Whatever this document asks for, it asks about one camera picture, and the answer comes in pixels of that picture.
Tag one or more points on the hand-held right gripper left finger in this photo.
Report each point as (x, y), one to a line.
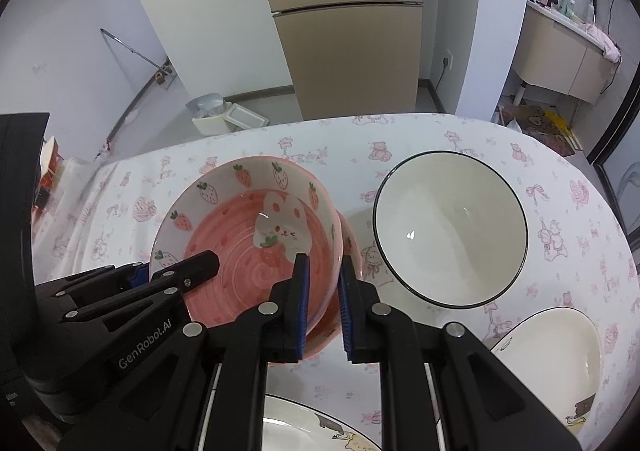
(300, 311)

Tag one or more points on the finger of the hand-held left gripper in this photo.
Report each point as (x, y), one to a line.
(195, 266)
(141, 276)

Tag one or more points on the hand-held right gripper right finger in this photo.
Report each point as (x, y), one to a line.
(346, 316)

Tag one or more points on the white cartoon plate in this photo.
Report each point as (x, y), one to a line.
(545, 361)
(300, 426)

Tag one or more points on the white bowl with black rim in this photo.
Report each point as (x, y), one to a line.
(450, 231)

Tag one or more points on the red box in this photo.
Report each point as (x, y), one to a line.
(50, 166)

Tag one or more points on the white plastic bin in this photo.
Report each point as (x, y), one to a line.
(230, 118)

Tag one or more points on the pink printed tablecloth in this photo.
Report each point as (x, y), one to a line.
(350, 156)

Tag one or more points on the metal mop pole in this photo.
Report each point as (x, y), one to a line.
(131, 50)

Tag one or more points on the beige refrigerator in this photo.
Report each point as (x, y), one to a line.
(345, 56)

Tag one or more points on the patterned floor mat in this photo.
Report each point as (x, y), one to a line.
(540, 123)

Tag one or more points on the marbled sliding door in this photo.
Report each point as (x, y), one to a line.
(625, 181)

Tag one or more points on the beige vanity cabinet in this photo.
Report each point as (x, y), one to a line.
(550, 56)

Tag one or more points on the pink towel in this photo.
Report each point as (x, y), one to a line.
(607, 48)

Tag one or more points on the green bottle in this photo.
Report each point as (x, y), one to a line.
(565, 5)

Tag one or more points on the white wall socket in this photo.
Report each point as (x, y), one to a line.
(447, 60)

